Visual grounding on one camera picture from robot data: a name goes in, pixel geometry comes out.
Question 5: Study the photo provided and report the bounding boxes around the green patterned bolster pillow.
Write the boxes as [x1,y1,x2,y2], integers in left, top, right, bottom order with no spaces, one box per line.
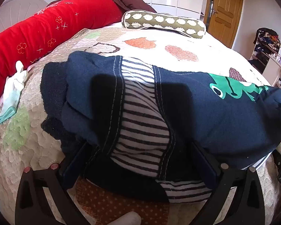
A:
[121,10,206,38]

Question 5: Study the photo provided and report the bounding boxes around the wooden door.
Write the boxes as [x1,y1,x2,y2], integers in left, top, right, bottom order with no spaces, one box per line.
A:
[208,0,244,48]

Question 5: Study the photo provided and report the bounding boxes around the navy pants with striped lining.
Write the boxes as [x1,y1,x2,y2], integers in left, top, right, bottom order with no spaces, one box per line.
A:
[41,51,281,204]

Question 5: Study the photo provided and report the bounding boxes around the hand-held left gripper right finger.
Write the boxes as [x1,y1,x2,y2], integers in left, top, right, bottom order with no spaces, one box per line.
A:
[191,142,268,225]

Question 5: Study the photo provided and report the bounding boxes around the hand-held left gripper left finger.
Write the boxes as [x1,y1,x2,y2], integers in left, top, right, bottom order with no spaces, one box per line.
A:
[15,142,92,225]

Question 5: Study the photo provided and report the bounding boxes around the heart patterned quilt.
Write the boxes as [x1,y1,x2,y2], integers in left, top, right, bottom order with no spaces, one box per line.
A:
[0,27,281,225]

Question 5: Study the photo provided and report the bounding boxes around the white shelf cabinet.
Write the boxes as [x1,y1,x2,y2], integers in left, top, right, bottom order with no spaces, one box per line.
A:
[262,56,281,92]

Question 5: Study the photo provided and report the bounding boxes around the white glove with mint cuff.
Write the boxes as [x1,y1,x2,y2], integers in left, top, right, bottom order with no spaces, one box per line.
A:
[0,60,29,125]

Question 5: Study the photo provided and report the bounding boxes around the white rounded object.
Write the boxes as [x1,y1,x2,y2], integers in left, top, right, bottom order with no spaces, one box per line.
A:
[114,211,141,225]

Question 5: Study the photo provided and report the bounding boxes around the red bolster pillow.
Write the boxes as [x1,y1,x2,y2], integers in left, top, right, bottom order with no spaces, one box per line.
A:
[0,0,123,112]

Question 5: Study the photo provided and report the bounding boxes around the white round headboard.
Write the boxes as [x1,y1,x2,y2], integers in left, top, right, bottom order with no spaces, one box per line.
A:
[0,0,48,39]

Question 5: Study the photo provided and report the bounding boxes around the shelf rack with clothes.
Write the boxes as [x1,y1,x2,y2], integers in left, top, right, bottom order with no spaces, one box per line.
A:
[249,27,281,73]

